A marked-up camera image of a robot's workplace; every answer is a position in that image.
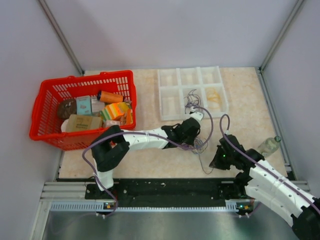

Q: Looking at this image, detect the grey white box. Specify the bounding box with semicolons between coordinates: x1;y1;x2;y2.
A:
90;96;105;117

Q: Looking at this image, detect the light blue box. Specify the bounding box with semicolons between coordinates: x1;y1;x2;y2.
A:
76;95;92;116

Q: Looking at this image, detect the slotted grey cable duct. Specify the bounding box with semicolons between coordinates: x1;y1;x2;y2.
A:
49;201;258;212

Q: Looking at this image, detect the orange cylinder can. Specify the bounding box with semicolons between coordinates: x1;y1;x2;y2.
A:
96;90;124;104

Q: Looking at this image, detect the brown round cookie pack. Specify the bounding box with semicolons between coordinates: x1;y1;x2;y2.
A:
56;98;77;120

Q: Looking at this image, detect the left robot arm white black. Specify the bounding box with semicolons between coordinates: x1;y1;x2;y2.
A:
90;116;202;199

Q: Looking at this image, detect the aluminium frame post right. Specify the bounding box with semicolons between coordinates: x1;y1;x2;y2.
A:
259;0;307;74

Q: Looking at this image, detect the clear plastic bottle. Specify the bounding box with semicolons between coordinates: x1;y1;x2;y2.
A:
257;135;282;158

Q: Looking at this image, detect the red plastic basket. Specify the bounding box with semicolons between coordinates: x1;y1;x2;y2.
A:
29;70;137;151

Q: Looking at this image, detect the aluminium frame post left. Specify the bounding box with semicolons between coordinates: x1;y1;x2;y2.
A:
37;0;85;76

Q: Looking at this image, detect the rainbow striped box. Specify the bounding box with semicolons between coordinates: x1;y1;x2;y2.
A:
99;102;133;125

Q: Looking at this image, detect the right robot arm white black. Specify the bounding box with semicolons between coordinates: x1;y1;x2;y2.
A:
210;134;320;240

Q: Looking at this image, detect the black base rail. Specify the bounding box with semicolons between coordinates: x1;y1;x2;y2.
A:
84;177;253;207

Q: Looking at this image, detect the yellow cable in tray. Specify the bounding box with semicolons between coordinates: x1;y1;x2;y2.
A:
206;87;222;110

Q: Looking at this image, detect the white compartment organizer tray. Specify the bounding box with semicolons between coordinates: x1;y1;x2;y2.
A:
157;66;229;121

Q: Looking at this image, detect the brown cardboard box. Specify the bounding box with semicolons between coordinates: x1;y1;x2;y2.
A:
65;114;103;133

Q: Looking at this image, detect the multicolour cable bundle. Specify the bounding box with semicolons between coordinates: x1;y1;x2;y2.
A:
182;134;215;175

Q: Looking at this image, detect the aluminium frame post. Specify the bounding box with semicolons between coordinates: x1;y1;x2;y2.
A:
259;0;307;74
37;0;85;76

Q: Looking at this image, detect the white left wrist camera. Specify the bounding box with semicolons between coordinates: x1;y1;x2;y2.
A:
189;106;204;123

